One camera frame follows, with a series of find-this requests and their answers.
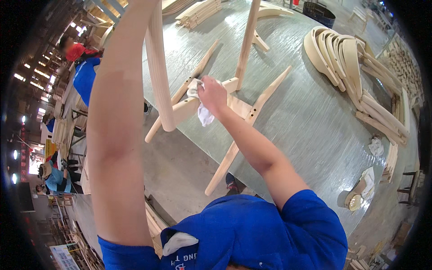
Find person's right hand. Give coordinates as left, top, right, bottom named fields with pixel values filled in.
left=197, top=76, right=229, bottom=119

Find white wiping cloth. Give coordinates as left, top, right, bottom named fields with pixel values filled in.
left=187, top=79, right=224, bottom=127

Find stack of wooden slats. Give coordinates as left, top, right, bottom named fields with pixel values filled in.
left=175, top=0, right=223, bottom=30

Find curved wooden boards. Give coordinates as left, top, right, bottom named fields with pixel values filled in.
left=162, top=0, right=194, bottom=16

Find person's legs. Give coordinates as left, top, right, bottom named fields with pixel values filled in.
left=225, top=172, right=241, bottom=196

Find stack of curved wooden backrests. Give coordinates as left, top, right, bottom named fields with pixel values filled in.
left=303, top=26, right=366, bottom=99

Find dark round bin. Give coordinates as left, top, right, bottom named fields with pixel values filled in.
left=302, top=1, right=337, bottom=29

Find stacks of wooden frames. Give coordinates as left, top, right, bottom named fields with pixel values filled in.
left=51, top=96, right=89, bottom=159

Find stack of wooden boards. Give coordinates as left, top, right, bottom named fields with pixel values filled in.
left=144, top=202, right=169, bottom=259

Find person's body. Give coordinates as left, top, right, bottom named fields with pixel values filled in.
left=86, top=135, right=348, bottom=270

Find white cloth in chest pocket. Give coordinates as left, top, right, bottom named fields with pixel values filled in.
left=162, top=232, right=199, bottom=257

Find small unfinished wooden stool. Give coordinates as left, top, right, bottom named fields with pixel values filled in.
left=347, top=6, right=369, bottom=33

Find pile of wooden chair rails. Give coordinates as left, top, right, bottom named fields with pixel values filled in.
left=354, top=34, right=411, bottom=147

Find crumpled white rag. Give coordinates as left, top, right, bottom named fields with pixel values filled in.
left=367, top=136, right=385, bottom=157

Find white rag with glue bowl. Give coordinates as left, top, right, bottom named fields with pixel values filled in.
left=344, top=167, right=376, bottom=212

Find stack of short wooden strips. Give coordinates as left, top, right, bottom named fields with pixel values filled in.
left=379, top=143, right=399, bottom=185

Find rack of wooden parts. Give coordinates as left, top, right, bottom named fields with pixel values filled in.
left=384, top=33, right=425, bottom=109

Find printed poster board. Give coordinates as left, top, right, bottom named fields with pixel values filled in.
left=49, top=244, right=81, bottom=270

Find dark wooden stool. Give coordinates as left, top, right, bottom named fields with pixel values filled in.
left=396, top=170, right=420, bottom=207

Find unfinished wooden chair frame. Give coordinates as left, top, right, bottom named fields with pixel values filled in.
left=144, top=0, right=294, bottom=197

